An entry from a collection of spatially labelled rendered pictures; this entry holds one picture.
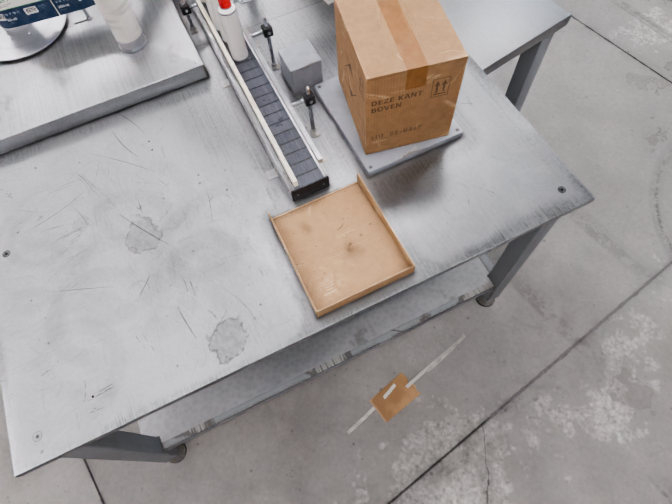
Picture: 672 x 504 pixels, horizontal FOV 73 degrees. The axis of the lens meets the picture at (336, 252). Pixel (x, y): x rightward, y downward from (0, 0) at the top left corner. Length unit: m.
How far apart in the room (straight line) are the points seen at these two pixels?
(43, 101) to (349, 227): 1.00
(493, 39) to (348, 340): 1.12
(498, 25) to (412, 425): 1.44
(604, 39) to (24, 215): 2.91
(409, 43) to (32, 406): 1.18
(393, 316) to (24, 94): 1.40
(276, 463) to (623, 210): 1.86
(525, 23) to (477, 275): 0.88
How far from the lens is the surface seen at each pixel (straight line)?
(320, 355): 1.69
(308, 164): 1.24
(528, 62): 1.90
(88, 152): 1.54
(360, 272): 1.12
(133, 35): 1.66
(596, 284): 2.24
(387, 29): 1.20
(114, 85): 1.61
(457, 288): 1.80
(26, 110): 1.68
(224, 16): 1.44
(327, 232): 1.18
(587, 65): 3.01
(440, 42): 1.18
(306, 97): 1.27
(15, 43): 1.91
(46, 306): 1.34
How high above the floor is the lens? 1.87
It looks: 64 degrees down
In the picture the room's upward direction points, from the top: 7 degrees counter-clockwise
